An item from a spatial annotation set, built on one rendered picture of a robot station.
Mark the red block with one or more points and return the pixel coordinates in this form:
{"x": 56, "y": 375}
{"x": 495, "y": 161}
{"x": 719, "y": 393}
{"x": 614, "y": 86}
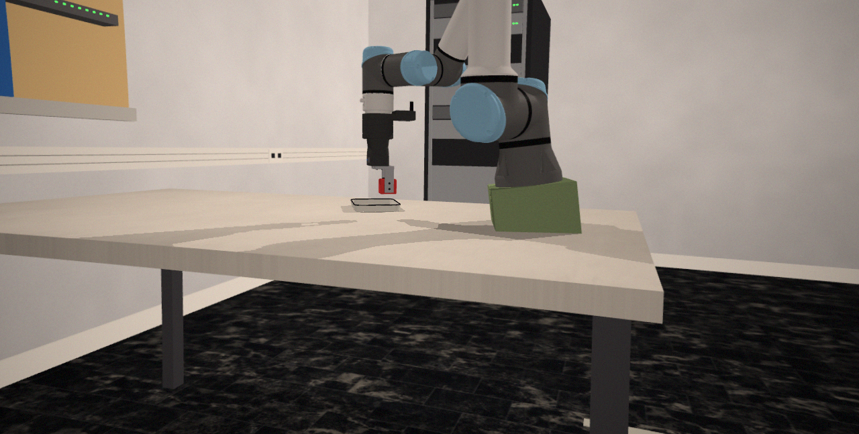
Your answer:
{"x": 381, "y": 186}

